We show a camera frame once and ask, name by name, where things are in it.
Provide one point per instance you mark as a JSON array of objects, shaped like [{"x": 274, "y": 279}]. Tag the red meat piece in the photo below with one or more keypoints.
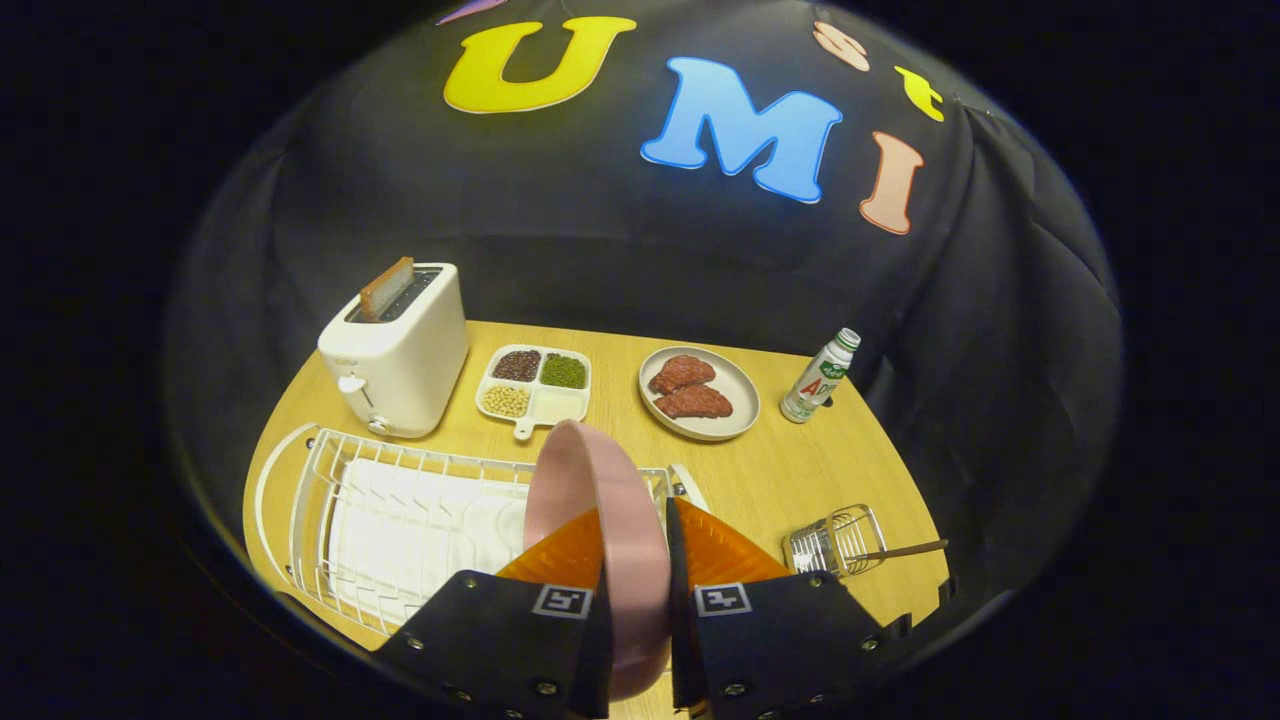
[
  {"x": 695, "y": 402},
  {"x": 682, "y": 373}
]

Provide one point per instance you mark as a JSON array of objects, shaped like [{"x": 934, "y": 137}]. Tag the brown toast slice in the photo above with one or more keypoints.
[{"x": 385, "y": 290}]

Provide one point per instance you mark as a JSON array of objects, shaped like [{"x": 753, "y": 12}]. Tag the white drip tray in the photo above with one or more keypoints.
[{"x": 400, "y": 530}]

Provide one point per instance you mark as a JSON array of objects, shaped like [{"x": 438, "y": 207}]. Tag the pink plate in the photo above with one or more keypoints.
[{"x": 620, "y": 560}]

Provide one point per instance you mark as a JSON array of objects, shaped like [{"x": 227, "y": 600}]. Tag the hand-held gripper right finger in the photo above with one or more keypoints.
[{"x": 770, "y": 640}]

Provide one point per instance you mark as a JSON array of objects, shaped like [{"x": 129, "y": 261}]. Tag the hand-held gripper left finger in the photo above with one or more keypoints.
[{"x": 520, "y": 640}]

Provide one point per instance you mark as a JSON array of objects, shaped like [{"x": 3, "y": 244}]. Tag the beige plate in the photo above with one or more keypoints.
[{"x": 738, "y": 385}]

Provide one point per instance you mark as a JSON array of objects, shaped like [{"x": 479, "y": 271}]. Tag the white toaster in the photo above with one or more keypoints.
[{"x": 410, "y": 360}]

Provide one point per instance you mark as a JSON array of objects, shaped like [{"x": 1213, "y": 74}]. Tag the white drink bottle green cap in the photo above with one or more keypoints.
[{"x": 815, "y": 380}]

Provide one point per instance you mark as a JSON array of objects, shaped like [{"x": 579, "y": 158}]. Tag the white divided dish with beans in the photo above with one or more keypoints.
[{"x": 555, "y": 405}]

